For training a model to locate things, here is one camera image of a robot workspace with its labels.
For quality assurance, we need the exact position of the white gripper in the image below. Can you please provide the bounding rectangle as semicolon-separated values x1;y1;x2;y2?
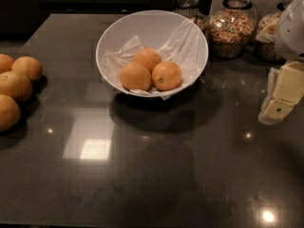
257;0;304;125

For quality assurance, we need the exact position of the white bowl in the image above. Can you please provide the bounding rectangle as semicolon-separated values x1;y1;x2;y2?
95;9;210;99

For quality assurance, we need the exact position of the upper right table orange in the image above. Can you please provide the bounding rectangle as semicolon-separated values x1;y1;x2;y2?
11;56;43;82

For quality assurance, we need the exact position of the table orange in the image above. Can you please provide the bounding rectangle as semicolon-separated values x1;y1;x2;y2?
0;54;14;73
0;94;21;131
11;56;43;82
0;71;32;103

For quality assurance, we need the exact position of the middle table orange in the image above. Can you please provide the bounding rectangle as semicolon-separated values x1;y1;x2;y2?
0;71;32;103

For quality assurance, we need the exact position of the bottom table orange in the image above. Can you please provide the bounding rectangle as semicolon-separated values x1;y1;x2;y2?
0;94;21;131

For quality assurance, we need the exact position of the top left table orange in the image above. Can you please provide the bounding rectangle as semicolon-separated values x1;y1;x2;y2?
0;54;14;73

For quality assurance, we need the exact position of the right grain glass jar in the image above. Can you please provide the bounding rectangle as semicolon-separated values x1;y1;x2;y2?
254;0;293;63

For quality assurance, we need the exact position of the grain glass jar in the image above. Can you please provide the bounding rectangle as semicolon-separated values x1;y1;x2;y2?
208;0;257;60
254;0;293;63

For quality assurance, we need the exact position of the middle grain glass jar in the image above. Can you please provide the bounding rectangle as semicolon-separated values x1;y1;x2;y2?
208;0;257;60

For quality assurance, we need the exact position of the white paper liner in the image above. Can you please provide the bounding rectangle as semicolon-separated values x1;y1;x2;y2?
100;18;203;101

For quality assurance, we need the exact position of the left glass jar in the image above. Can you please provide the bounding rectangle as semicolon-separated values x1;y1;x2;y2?
175;0;208;32

